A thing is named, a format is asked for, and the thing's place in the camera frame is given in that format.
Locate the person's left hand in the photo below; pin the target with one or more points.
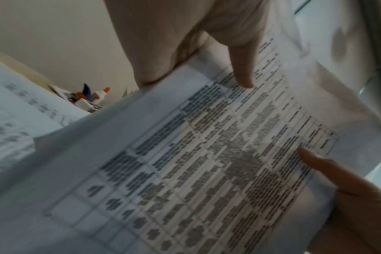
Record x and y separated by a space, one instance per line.
178 24

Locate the paper stack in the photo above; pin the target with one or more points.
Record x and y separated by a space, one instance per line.
193 161

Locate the person's right hand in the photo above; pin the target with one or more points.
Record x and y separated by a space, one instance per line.
360 210

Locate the small blue tool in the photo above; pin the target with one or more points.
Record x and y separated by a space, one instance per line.
87 90

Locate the white tray with stapler items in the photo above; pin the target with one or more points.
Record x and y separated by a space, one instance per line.
59 91

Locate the pile of printed papers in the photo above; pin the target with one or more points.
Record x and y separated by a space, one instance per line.
21 119

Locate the round wooden table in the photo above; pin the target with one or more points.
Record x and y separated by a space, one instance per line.
21 67

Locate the red stapler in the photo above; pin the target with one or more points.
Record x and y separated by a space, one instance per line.
76 96

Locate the white glue bottle orange cap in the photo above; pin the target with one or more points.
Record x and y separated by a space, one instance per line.
101 93

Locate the white box black label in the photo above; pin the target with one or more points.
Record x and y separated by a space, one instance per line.
88 105

